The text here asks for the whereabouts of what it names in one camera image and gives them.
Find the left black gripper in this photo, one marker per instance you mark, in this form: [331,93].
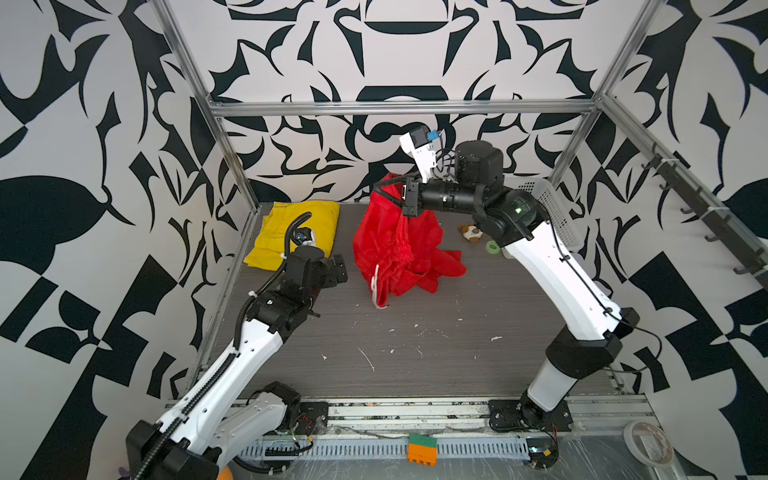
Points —
[330,276]

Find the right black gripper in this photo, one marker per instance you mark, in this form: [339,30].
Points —
[420,194]

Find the yellow shorts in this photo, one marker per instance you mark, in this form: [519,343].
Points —
[320,229]

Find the red shorts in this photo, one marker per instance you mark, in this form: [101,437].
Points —
[396,253]

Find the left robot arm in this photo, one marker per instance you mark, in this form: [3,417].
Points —
[199,435]

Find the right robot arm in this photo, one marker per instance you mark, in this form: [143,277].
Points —
[524,228]

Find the brown white plush toy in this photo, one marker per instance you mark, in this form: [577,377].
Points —
[471,233]

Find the green tape roll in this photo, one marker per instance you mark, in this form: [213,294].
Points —
[492,247]

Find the white plastic basket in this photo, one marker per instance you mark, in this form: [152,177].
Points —
[543,191]

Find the orange green toy block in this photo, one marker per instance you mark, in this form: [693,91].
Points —
[422,450]

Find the green circuit board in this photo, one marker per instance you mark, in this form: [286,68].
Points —
[543,452]

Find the clear tape roll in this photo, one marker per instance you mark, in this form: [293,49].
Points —
[648,444]

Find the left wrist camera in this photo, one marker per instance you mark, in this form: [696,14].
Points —
[303,236]

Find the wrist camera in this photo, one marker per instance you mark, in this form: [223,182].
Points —
[303,236]
[420,145]

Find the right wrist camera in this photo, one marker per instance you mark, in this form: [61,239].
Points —
[420,145]

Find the white slotted cable duct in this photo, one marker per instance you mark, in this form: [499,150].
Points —
[507,448]

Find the grey wall hook rack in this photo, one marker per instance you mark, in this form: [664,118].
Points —
[725,227]

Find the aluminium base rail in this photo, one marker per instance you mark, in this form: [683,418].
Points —
[389,418]

